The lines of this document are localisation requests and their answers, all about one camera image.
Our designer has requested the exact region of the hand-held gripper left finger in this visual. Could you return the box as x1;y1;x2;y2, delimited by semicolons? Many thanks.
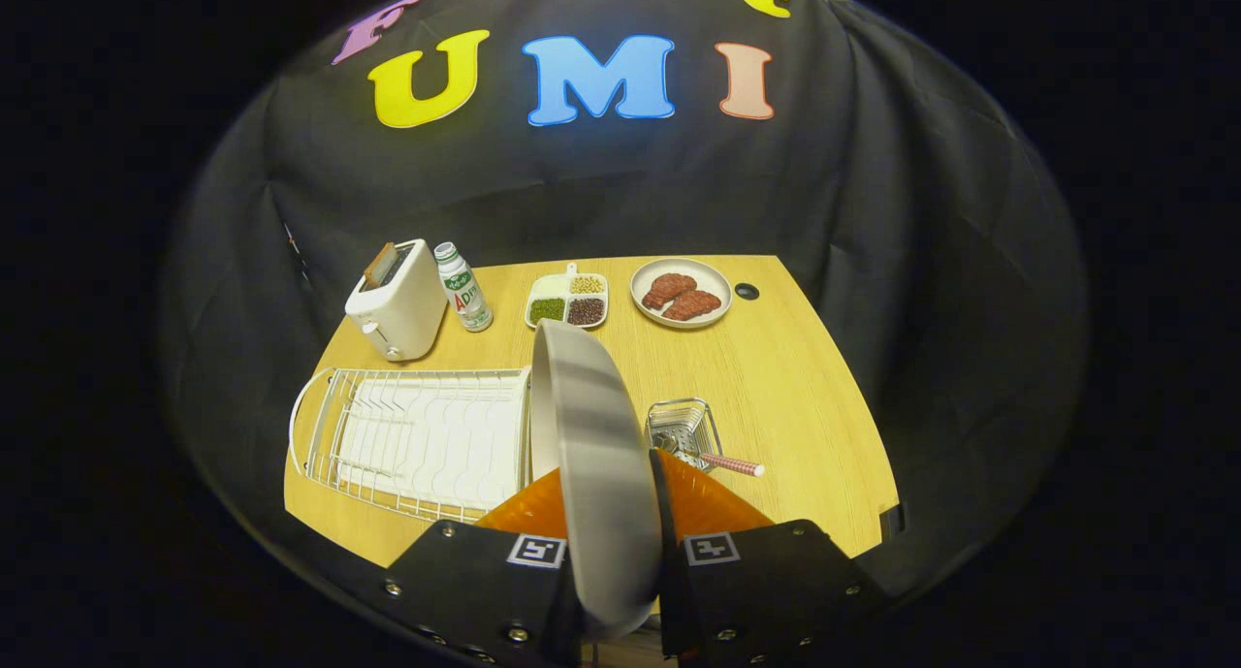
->
383;466;583;668

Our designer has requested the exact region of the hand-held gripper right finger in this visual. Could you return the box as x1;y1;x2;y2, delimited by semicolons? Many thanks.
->
650;448;888;668

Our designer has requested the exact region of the spoon with pink handle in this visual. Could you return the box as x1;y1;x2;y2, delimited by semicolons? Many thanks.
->
652;433;766;479

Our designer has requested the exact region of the white wire dish rack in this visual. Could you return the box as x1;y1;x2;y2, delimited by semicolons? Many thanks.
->
289;366;534;525

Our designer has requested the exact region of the beige round plate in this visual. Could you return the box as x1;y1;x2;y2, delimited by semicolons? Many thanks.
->
530;319;663;640

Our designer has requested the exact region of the metal wire basket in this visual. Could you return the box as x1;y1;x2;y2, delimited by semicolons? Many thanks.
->
645;398;723;475

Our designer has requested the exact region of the white divided dish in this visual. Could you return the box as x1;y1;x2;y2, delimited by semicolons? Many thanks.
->
524;266;610;331

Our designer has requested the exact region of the beige plate with meat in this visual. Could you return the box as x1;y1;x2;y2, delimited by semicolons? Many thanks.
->
630;258;734;331

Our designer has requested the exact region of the white toaster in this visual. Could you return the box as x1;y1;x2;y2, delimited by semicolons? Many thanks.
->
344;239;449;363

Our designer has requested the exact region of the white bottle with green label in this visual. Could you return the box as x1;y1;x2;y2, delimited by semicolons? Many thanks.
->
432;241;493;334

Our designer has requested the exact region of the red meat slice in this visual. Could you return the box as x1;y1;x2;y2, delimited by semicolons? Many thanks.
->
642;272;698;310
661;289;723;322

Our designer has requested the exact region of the brown toast slice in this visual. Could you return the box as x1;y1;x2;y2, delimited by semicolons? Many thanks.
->
363;242;398;291

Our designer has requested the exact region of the black backdrop cloth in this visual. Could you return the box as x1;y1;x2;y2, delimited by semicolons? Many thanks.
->
160;0;1087;630

